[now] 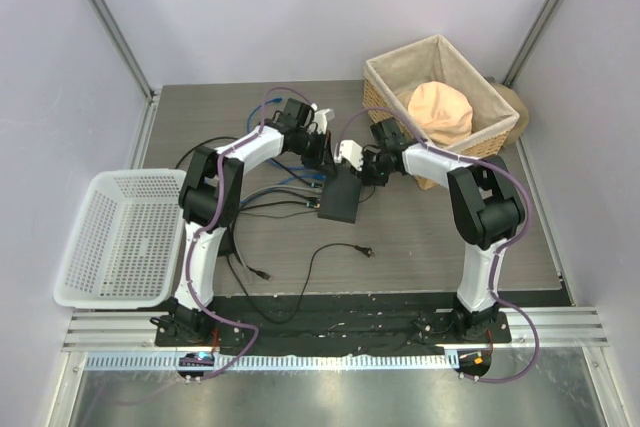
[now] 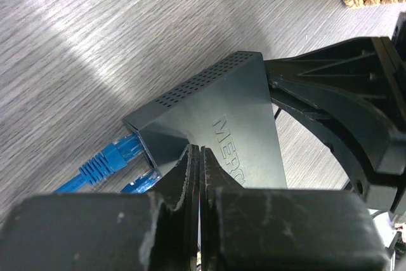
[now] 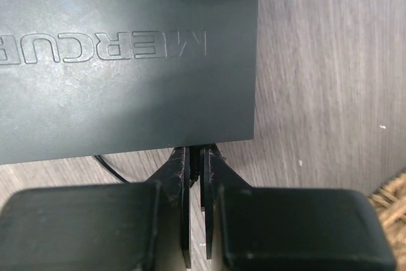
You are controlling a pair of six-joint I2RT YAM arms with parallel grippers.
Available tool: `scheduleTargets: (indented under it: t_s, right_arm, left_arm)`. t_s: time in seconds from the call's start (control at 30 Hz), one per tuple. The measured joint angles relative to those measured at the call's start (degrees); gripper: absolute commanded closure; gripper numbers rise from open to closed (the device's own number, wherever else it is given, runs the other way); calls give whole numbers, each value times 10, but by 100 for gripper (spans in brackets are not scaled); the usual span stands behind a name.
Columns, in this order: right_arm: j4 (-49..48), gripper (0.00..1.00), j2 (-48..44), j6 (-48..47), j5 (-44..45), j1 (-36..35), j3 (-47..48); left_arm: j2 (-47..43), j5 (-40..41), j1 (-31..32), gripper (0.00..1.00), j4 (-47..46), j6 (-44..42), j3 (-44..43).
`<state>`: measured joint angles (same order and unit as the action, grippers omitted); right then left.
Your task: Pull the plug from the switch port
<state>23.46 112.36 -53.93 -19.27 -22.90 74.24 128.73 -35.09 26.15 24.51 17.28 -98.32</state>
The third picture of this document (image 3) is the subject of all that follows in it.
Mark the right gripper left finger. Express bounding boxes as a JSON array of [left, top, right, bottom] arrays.
[[1, 147, 191, 270]]

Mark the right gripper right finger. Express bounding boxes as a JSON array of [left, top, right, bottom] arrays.
[[200, 145, 396, 270]]

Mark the black network switch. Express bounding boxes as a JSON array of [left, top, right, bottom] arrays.
[[1, 0, 258, 164]]

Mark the wicker basket with liner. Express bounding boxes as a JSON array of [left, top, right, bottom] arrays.
[[369, 168, 405, 270]]

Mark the black power cord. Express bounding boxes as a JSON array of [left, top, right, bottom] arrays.
[[93, 154, 128, 185]]

